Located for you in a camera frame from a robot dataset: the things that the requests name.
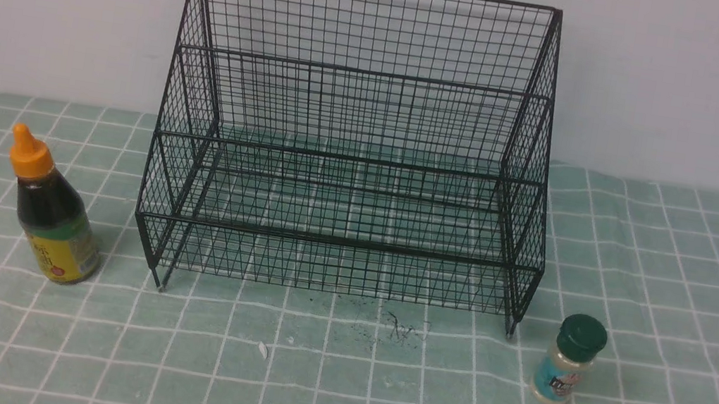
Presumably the seasoning shaker green cap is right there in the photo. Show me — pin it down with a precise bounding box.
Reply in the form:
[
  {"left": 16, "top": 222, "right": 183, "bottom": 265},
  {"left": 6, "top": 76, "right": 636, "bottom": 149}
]
[{"left": 529, "top": 313, "right": 609, "bottom": 404}]

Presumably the dark sauce bottle orange cap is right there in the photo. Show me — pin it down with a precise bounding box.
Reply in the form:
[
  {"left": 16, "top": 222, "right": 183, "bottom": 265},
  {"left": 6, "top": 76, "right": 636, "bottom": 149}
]
[{"left": 9, "top": 123, "right": 101, "bottom": 285}]

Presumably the green checkered tablecloth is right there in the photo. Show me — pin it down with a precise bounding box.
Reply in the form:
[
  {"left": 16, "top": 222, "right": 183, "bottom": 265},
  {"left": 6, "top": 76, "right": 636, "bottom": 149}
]
[{"left": 0, "top": 93, "right": 719, "bottom": 404}]

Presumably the small white paper scrap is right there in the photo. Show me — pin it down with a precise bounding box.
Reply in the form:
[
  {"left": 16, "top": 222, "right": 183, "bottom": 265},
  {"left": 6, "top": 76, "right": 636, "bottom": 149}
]
[{"left": 257, "top": 342, "right": 269, "bottom": 360}]

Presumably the black wire mesh rack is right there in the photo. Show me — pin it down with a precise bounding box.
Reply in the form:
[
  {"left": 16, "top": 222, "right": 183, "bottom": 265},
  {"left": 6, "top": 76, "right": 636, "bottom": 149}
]
[{"left": 135, "top": 0, "right": 564, "bottom": 337}]

